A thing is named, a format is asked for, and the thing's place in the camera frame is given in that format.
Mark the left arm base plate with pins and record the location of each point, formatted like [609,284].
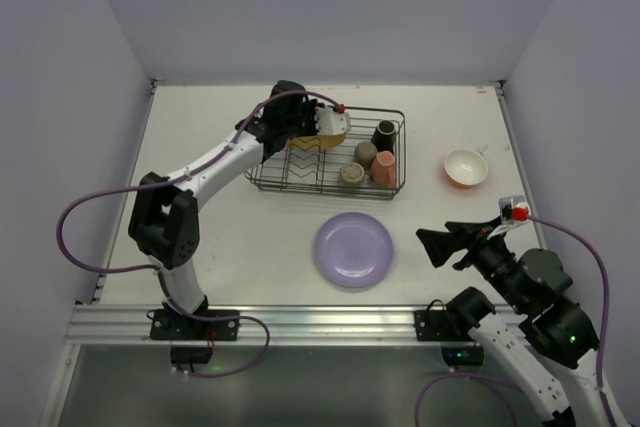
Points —
[203,325]

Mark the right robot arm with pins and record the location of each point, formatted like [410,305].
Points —
[555,354]

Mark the aluminium rail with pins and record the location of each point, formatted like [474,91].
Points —
[298,326]

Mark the black cup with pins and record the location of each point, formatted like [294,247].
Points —
[384,136]

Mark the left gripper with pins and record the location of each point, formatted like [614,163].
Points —
[307,119]

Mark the grey-green cup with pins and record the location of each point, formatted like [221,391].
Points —
[365,153]

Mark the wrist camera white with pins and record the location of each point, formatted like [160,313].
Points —
[329,122]
[514,212]

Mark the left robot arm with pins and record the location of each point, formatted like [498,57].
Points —
[165,219]

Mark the yellow plate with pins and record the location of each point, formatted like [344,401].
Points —
[327,141]

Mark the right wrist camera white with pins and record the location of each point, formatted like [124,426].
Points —
[514,212]

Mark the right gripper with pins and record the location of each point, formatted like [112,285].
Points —
[466,243]

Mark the black wire dish rack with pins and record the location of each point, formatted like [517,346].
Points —
[313,167]

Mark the pink cup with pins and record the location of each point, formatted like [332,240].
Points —
[382,171]

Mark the purple plate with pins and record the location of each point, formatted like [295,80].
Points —
[353,250]

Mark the orange white bowl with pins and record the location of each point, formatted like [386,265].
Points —
[465,168]

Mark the speckled grey cup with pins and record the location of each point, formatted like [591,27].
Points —
[351,174]

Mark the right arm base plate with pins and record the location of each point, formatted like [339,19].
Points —
[449,322]

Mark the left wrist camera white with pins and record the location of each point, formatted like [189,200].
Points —
[329,122]

